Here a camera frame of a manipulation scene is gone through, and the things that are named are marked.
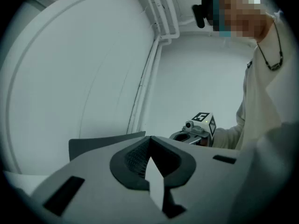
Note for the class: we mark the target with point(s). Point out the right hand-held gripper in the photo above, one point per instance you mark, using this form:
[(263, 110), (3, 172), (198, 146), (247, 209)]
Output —
[(205, 127)]

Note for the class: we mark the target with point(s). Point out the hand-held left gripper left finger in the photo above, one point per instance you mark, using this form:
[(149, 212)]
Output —
[(93, 183)]

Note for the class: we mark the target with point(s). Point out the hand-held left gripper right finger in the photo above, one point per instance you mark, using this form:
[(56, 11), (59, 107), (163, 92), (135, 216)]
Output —
[(205, 183)]

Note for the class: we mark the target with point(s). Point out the person's right forearm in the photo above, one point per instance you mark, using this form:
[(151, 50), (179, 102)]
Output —
[(226, 136)]

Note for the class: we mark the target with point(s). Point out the long dark divider panel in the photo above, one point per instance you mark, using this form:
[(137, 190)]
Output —
[(98, 146)]

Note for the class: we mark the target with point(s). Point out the person in white coat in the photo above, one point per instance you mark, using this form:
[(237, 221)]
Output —
[(257, 90)]

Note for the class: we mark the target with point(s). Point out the small black garment clip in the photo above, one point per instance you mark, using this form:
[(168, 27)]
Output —
[(250, 64)]

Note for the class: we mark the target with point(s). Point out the teal head cover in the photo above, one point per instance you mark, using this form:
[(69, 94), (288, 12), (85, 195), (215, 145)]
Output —
[(225, 33)]

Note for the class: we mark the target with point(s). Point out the white pipe bundle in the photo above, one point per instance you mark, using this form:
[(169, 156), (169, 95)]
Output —
[(163, 20)]

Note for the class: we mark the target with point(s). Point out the black head-mounted camera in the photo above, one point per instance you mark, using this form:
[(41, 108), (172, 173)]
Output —
[(200, 17)]

